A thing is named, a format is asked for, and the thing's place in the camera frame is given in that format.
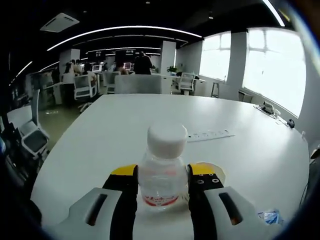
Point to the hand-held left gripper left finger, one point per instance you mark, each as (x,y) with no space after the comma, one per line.
(125,190)

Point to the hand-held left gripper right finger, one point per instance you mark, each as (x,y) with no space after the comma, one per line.
(197,200)

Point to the clear water bottle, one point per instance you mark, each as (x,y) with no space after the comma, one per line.
(166,140)

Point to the blue plastic wrapper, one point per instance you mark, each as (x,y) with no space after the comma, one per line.
(271,217)

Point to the white power strip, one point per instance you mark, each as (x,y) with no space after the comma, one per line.
(212,135)

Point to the white table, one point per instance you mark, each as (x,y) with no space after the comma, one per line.
(125,120)

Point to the white mesh office chair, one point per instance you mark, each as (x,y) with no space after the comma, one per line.
(83,85)
(187,80)
(35,140)

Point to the grey chair back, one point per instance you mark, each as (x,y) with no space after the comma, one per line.
(138,85)

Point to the small black object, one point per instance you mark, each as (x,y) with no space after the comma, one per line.
(291,123)

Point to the computer monitor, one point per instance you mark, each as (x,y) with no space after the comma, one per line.
(97,68)

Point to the green potted plant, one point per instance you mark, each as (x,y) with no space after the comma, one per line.
(172,69)

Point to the large window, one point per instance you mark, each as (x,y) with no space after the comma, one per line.
(275,70)
(215,57)

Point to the ceiling light strip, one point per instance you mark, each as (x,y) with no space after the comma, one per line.
(125,29)
(275,13)

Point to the ceiling air vent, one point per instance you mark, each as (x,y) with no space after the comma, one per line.
(60,22)

